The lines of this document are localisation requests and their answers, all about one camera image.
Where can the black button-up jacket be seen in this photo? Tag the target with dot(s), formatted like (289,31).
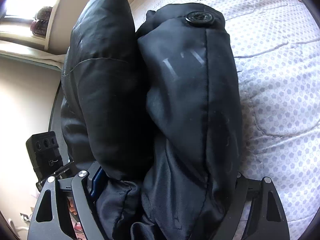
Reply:
(158,108)

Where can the dark jars on windowsill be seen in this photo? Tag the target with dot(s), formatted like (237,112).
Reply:
(40,23)

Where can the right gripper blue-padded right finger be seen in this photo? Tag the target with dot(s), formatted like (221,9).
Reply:
(266,219)

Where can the beige bed sheet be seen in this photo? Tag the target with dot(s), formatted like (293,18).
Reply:
(37,56)

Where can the white quilted mattress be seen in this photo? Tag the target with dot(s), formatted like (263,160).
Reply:
(275,44)

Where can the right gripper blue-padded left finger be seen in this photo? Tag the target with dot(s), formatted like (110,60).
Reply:
(51,218)

